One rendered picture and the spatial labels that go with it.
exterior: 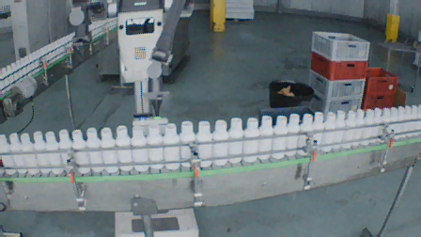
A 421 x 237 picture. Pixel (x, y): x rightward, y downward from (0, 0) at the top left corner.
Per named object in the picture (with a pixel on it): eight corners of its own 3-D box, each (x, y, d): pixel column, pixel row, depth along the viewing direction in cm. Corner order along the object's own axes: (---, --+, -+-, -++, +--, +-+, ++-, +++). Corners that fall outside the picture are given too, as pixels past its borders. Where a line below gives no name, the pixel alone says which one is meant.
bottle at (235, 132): (226, 154, 132) (227, 116, 124) (241, 155, 132) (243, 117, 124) (226, 164, 126) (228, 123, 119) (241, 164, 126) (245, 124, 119)
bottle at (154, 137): (167, 165, 124) (165, 125, 117) (156, 172, 120) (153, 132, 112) (156, 159, 127) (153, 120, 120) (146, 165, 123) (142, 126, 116)
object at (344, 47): (332, 60, 311) (334, 40, 302) (310, 50, 346) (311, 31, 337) (368, 60, 329) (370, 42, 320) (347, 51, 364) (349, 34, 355)
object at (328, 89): (326, 101, 331) (329, 81, 321) (306, 86, 366) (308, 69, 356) (363, 96, 348) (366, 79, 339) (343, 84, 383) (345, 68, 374)
